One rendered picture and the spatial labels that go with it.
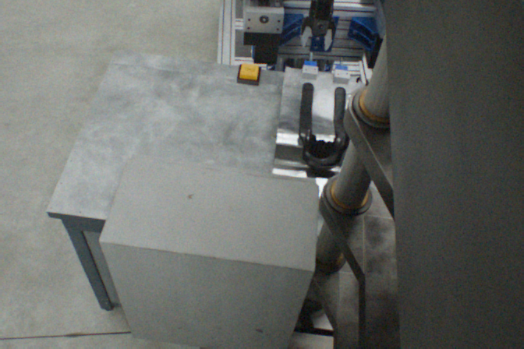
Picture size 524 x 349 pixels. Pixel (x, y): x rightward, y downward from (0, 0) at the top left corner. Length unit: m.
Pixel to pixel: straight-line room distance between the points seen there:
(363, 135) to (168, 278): 0.36
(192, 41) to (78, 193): 1.83
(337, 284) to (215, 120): 0.78
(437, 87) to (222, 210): 0.49
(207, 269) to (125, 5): 2.92
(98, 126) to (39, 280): 0.89
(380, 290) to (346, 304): 0.26
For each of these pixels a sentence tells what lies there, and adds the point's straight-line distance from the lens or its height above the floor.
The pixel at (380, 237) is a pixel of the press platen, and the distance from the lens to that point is 1.00.
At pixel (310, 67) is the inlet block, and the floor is 0.92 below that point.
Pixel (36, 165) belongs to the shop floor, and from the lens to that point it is 2.77.
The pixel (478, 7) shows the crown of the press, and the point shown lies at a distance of 0.30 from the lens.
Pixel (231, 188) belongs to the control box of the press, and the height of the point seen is 1.47.
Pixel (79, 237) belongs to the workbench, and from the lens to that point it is 1.76.
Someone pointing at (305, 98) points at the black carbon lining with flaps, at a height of 0.88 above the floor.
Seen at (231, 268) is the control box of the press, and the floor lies 1.44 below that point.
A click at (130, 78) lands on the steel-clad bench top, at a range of 1.92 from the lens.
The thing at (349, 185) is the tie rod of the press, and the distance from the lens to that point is 0.96.
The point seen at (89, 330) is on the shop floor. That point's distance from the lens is 2.31.
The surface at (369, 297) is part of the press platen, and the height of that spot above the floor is 1.29.
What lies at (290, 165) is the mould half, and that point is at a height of 0.86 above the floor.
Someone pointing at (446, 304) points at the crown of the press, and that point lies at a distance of 0.28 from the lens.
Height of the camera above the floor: 2.13
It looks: 52 degrees down
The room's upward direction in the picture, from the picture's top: 7 degrees clockwise
